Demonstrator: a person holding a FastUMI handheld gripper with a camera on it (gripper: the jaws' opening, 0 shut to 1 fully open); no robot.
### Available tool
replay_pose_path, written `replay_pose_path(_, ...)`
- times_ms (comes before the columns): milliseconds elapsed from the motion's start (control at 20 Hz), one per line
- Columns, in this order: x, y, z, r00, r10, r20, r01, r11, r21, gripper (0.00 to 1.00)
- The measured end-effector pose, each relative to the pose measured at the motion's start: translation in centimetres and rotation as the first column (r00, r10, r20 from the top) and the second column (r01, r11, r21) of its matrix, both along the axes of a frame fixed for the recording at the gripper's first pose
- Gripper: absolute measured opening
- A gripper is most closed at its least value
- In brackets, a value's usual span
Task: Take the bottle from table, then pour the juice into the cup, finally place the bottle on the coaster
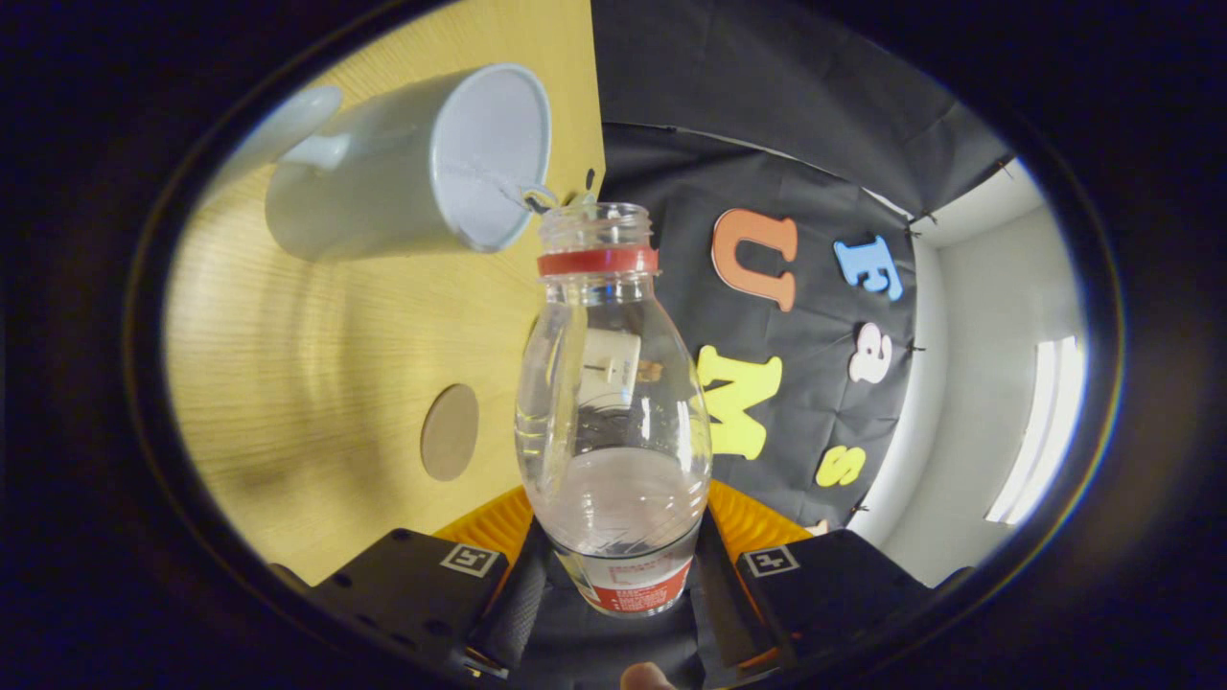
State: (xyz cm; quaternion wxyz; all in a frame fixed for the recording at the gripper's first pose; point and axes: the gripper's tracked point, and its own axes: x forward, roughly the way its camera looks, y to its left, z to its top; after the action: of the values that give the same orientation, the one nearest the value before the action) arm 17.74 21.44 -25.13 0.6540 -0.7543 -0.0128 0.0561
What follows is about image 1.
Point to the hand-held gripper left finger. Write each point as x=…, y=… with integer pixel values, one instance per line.
x=403, y=585

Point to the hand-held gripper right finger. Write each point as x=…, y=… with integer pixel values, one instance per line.
x=844, y=585

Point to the white toaster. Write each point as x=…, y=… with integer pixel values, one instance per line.
x=609, y=369

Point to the wooden table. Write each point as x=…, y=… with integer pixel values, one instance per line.
x=288, y=383

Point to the brown toast slice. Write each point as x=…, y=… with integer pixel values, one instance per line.
x=652, y=370

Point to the white cup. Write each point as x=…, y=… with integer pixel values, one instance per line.
x=383, y=182

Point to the round brown coaster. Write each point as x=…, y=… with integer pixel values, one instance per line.
x=451, y=431

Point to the clear plastic juice bottle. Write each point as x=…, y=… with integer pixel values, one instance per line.
x=613, y=479

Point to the large ceiling light panel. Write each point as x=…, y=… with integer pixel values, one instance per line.
x=1040, y=431

